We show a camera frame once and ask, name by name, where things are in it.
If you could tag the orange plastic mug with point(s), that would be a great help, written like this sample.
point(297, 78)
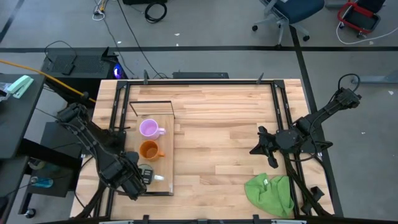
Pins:
point(150, 151)

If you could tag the blue office chair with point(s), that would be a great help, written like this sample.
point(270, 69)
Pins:
point(295, 7)

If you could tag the green microfibre cloth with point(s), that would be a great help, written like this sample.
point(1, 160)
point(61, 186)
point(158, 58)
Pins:
point(270, 196)

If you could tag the pink plastic mug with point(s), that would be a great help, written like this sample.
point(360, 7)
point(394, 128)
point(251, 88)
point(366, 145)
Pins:
point(149, 128)

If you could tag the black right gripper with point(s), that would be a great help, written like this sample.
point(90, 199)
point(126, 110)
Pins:
point(286, 140)

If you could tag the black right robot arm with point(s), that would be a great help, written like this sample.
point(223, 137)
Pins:
point(329, 107)

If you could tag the blue bottle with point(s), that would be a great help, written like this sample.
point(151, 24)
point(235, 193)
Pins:
point(42, 182)

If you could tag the grey desk foot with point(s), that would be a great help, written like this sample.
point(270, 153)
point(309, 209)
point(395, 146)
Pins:
point(379, 78)

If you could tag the red and black cart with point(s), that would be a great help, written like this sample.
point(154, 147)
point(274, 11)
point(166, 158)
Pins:
point(357, 18)

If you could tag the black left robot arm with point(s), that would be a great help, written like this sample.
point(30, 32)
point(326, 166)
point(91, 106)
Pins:
point(90, 140)

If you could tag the black box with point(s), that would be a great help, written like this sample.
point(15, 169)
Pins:
point(143, 2)

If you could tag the black computer tower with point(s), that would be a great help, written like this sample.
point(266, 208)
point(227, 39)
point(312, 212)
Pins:
point(90, 63)

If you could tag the black side cart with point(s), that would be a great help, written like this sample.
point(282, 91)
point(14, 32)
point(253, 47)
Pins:
point(57, 137)

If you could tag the mint green stapler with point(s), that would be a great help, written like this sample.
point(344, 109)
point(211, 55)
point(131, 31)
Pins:
point(20, 85)

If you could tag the silver aluminium bar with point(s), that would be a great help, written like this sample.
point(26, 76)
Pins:
point(116, 221)
point(289, 221)

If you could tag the black metal table frame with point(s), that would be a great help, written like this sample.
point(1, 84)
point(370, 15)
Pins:
point(202, 82)

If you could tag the black desk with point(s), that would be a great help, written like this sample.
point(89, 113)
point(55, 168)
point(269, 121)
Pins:
point(15, 124)

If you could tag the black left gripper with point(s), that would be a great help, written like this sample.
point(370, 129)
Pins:
point(133, 174)

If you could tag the tape roll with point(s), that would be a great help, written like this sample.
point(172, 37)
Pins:
point(37, 164)

